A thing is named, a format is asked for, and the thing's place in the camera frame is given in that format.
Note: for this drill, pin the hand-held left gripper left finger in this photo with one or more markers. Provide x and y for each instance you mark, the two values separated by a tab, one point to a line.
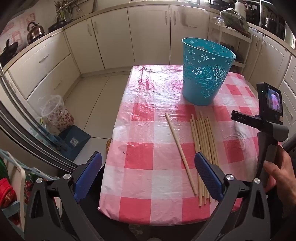
89	176

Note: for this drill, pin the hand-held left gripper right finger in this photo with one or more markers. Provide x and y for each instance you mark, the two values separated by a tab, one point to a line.
208	176

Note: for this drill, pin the wooden chopstick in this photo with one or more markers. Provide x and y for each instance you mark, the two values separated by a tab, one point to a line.
180	151

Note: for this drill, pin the bundle of wooden chopsticks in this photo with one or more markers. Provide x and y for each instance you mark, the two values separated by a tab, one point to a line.
204	139

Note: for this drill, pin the teal perforated plastic basket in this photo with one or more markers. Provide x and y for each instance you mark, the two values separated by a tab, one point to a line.
203	81

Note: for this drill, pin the person's right hand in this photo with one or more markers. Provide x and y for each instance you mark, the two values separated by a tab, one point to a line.
285	178

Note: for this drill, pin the blue dustpan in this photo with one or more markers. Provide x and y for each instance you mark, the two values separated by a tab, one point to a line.
74	141

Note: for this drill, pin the red checked plastic tablecloth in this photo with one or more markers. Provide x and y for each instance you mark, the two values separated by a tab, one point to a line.
143	139

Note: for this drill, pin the floral plastic bin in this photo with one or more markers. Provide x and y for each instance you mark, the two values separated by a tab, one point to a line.
57	115

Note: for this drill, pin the light blue plastic rack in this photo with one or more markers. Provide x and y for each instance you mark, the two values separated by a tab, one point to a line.
20	197

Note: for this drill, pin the sliding glass door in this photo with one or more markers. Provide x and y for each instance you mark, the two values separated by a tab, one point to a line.
34	129

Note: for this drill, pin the red cloth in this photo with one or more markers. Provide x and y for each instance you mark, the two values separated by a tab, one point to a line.
7	192

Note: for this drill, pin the white shelf rack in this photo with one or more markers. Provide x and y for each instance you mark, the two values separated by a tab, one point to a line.
245	38

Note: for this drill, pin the steel pot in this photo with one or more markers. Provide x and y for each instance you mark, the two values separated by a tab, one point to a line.
270	23

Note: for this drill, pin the bag of green vegetables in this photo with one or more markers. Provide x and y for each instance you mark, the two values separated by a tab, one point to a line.
234	19

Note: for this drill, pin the clear glass bowl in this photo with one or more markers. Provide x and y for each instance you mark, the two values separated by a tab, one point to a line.
217	20

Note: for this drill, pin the white plastic bottle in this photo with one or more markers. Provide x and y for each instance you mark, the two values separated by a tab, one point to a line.
240	8

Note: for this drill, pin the black wok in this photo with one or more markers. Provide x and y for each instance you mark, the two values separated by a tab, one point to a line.
9	52

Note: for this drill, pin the cream kitchen cabinets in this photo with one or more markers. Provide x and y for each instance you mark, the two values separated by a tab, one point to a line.
148	34

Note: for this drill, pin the steel kettle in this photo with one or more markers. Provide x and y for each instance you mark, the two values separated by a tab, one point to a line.
35	32

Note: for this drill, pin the black frying pan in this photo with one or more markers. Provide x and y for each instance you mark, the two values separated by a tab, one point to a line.
56	26

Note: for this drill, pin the utensil rack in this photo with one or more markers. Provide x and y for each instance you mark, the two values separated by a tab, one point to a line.
66	10

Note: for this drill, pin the pink floral wall sticker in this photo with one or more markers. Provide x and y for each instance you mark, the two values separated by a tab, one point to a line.
23	20

